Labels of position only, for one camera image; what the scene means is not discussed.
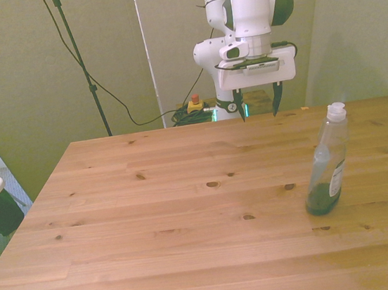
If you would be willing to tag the clear dish soap bottle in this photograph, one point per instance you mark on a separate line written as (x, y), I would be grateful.
(328, 171)

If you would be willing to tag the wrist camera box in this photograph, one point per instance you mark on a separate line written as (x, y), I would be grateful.
(260, 67)

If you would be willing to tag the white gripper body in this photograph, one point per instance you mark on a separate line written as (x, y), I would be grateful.
(256, 78)

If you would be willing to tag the white vertical wall strip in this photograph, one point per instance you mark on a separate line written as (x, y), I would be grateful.
(147, 51)

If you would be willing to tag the yellow emergency stop button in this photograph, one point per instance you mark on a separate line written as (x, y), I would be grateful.
(196, 105)

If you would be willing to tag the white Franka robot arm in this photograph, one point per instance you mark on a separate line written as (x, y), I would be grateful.
(251, 7)

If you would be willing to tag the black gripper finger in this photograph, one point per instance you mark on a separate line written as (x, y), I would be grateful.
(277, 99)
(238, 106)

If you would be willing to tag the dark camera tripod stand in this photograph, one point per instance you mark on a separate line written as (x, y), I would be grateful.
(79, 60)

